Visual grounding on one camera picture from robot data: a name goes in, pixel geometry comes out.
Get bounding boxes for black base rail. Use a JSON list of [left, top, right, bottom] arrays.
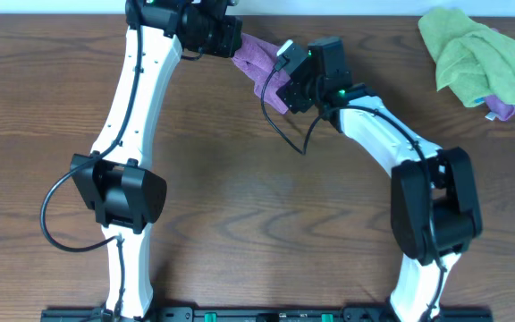
[[40, 306, 494, 322]]

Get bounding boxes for purple cloth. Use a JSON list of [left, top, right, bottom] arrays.
[[485, 95, 515, 122], [232, 33, 290, 114]]

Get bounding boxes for green cloth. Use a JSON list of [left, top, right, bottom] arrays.
[[418, 7, 515, 108]]

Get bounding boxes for left black cable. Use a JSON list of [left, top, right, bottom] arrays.
[[38, 0, 205, 321]]

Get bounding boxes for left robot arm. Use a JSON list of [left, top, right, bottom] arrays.
[[71, 0, 241, 321]]

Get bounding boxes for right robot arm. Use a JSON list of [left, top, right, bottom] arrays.
[[274, 37, 493, 321]]

